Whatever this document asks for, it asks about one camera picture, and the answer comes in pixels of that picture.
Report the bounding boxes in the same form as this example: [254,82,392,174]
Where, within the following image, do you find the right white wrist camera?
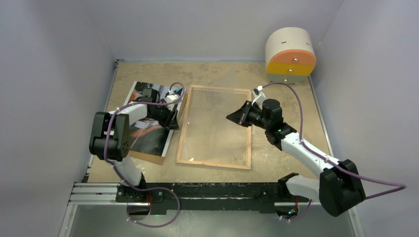
[252,85,266,108]

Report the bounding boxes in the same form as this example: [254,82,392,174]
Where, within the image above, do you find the purple cable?
[256,81,407,223]
[103,81,186,228]

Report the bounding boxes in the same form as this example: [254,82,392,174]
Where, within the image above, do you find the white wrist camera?
[165,90,179,107]
[252,85,266,108]

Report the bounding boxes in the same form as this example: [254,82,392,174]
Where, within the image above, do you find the aluminium rail bar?
[68,182,357,206]

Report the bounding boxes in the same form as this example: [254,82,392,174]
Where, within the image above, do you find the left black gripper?
[149,103,179,130]

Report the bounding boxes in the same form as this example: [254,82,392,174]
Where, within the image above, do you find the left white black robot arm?
[89,88,185,202]

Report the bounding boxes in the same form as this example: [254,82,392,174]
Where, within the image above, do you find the wooden picture frame with glass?
[176,85,251,169]

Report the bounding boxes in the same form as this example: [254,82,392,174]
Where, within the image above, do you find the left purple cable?
[103,81,186,228]

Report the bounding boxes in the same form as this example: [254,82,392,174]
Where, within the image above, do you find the round mini drawer cabinet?
[265,27,317,84]

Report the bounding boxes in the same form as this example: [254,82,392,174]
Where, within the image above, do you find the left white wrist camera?
[165,90,179,107]

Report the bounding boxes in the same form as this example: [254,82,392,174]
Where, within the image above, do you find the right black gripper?
[226,101,270,130]

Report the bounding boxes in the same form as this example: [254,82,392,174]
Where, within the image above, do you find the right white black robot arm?
[226,99,366,217]

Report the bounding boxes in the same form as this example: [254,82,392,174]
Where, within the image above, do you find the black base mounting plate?
[116,182,308,215]

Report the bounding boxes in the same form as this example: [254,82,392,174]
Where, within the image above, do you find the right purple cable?
[256,81,407,223]

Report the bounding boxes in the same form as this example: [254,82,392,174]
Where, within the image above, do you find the printed photo sheet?
[125,81,184,159]

